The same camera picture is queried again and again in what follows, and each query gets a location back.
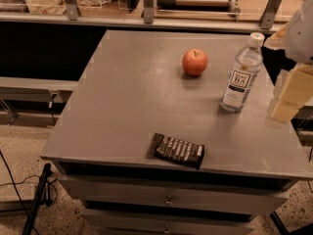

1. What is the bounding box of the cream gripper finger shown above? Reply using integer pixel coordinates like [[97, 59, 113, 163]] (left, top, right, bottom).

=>
[[267, 64, 313, 124]]

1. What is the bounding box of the dark chocolate rxbar wrapper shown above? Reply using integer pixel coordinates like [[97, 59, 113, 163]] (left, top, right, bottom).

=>
[[150, 133, 205, 169]]

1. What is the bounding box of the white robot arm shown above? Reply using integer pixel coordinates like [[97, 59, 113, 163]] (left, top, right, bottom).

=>
[[266, 0, 313, 127]]

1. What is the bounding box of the clear tea bottle white cap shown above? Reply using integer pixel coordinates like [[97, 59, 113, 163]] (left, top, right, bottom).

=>
[[220, 32, 265, 113]]

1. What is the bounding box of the red apple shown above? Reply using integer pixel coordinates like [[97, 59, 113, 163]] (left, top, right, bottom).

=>
[[182, 49, 208, 76]]

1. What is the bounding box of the upper grey drawer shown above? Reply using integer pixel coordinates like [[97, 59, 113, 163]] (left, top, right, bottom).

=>
[[60, 175, 288, 215]]

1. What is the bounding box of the grey drawer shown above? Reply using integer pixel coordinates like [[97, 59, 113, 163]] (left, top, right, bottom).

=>
[[60, 175, 288, 215], [82, 209, 253, 235]]

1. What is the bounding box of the grey cabinet with drawers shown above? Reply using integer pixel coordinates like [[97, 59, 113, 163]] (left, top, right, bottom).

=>
[[43, 30, 313, 226]]

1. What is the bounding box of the lower grey drawer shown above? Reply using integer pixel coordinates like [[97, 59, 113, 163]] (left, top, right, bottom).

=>
[[82, 209, 253, 235]]

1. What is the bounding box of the grey metal railing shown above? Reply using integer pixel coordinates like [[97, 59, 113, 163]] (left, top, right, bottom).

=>
[[0, 0, 289, 33]]

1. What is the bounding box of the black tripod leg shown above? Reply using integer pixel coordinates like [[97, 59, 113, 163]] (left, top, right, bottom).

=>
[[22, 163, 52, 235]]

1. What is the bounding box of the grey low bench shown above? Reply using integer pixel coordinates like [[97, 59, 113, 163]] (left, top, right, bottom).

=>
[[0, 77, 78, 103]]

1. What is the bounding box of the black floor cable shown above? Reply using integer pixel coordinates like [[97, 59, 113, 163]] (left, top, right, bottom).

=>
[[0, 150, 60, 235]]

